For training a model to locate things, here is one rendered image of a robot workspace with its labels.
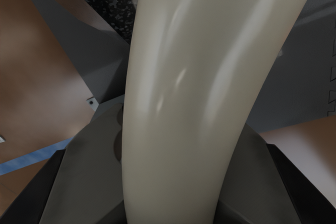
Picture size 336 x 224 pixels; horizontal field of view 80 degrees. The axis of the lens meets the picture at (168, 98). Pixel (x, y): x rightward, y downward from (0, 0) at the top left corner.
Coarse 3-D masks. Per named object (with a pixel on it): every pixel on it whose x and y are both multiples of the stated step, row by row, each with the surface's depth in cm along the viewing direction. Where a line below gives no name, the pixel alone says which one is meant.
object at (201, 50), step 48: (144, 0) 3; (192, 0) 3; (240, 0) 3; (288, 0) 3; (144, 48) 4; (192, 48) 3; (240, 48) 3; (144, 96) 4; (192, 96) 3; (240, 96) 4; (144, 144) 4; (192, 144) 4; (144, 192) 5; (192, 192) 4
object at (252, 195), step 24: (240, 144) 9; (264, 144) 9; (240, 168) 8; (264, 168) 8; (240, 192) 7; (264, 192) 7; (216, 216) 7; (240, 216) 6; (264, 216) 6; (288, 216) 6
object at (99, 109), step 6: (120, 96) 112; (90, 102) 116; (96, 102) 116; (108, 102) 113; (114, 102) 109; (96, 108) 119; (102, 108) 110; (96, 114) 107; (90, 120) 104; (120, 162) 68
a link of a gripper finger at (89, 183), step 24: (96, 120) 11; (120, 120) 12; (72, 144) 9; (96, 144) 9; (120, 144) 10; (72, 168) 8; (96, 168) 8; (120, 168) 8; (72, 192) 7; (96, 192) 7; (120, 192) 7; (48, 216) 6; (72, 216) 6; (96, 216) 6; (120, 216) 7
